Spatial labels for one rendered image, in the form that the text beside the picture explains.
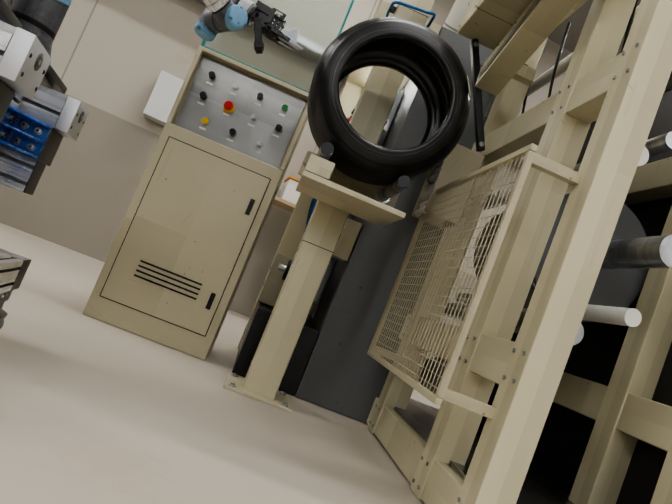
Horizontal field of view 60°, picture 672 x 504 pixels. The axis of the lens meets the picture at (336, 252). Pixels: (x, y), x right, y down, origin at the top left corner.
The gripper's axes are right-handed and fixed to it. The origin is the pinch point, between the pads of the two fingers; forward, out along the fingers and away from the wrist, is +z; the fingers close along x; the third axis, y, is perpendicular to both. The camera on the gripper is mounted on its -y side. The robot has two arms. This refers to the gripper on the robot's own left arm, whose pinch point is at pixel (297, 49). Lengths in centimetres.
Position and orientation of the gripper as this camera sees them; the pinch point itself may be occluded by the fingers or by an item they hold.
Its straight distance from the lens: 214.0
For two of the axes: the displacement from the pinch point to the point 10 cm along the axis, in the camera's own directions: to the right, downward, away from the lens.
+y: 4.8, -8.7, 0.8
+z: 8.7, 4.9, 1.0
